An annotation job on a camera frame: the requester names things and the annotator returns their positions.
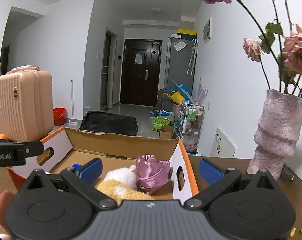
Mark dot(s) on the red bucket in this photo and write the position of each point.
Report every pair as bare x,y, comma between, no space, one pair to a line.
59,115

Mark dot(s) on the orange tangerine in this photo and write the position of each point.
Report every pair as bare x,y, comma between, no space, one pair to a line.
3,137

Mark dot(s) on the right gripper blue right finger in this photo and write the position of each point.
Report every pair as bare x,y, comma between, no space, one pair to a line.
210,172

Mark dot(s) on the eyeglasses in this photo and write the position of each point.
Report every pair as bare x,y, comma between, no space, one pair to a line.
287,174

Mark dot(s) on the dark wooden door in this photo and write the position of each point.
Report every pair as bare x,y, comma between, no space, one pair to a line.
140,72

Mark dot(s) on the yellow box on refrigerator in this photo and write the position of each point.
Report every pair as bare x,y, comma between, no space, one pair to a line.
186,32

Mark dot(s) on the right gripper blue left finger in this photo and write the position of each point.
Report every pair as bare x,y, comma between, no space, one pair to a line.
90,171

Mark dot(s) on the mauve satin cloth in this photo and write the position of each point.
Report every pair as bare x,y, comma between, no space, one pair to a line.
152,174

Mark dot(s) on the black bag on floor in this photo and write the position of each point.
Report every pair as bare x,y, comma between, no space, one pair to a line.
104,122

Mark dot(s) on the white yellow plush toy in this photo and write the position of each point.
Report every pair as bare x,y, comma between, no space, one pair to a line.
121,184

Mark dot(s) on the dried pink roses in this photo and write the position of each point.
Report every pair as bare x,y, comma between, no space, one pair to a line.
286,50

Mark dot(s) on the white wall panel box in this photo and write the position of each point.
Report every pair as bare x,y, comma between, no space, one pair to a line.
207,31

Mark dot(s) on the purple textured vase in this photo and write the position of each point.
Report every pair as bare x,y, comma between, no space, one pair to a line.
278,131

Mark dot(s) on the metal storage cart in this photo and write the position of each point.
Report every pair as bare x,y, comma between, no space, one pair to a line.
189,125

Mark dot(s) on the pink ribbed small suitcase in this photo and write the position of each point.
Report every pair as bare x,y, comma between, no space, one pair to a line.
26,105

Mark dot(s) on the red cardboard fruit box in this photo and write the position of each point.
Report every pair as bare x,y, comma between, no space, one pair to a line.
71,146

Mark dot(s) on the grey refrigerator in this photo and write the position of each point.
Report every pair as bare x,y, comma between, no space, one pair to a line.
177,66

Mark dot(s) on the pink layered sponge block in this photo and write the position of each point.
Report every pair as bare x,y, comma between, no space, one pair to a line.
6,198

